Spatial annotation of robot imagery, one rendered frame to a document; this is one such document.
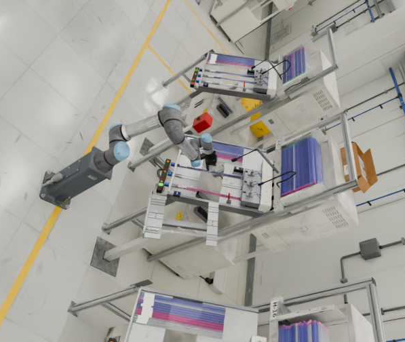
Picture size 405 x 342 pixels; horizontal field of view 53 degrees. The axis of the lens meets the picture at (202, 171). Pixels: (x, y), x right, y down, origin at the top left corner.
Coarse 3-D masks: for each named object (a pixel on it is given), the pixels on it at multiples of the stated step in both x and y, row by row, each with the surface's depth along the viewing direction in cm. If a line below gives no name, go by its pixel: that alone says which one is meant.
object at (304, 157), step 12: (300, 144) 306; (312, 144) 298; (288, 156) 305; (300, 156) 296; (312, 156) 287; (288, 168) 296; (300, 168) 288; (312, 168) 279; (288, 180) 287; (300, 180) 279; (312, 180) 271; (288, 192) 279
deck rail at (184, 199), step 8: (168, 192) 294; (176, 200) 296; (184, 200) 295; (192, 200) 294; (200, 200) 293; (208, 200) 294; (224, 208) 295; (232, 208) 293; (240, 208) 292; (248, 208) 293
